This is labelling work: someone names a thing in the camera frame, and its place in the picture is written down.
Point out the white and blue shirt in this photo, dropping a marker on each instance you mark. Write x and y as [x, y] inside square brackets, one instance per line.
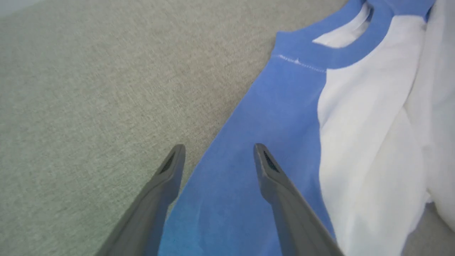
[277, 113]

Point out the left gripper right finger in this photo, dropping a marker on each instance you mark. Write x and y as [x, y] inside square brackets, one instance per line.
[295, 220]

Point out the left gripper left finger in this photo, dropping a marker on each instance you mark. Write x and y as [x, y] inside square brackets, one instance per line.
[145, 217]

